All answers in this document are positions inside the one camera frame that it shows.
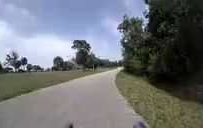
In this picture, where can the grey paved path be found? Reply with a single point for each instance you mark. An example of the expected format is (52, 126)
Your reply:
(85, 103)

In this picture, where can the row of distant trees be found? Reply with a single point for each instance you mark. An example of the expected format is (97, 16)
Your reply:
(55, 61)

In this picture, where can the grass verge below wood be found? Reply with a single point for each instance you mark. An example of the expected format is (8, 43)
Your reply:
(155, 103)

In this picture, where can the robot's own part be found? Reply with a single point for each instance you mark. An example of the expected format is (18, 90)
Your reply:
(70, 126)
(139, 125)

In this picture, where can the open grass field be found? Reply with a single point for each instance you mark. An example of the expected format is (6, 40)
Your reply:
(25, 83)

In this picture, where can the dense wood of trees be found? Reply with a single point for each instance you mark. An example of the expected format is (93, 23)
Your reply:
(175, 40)

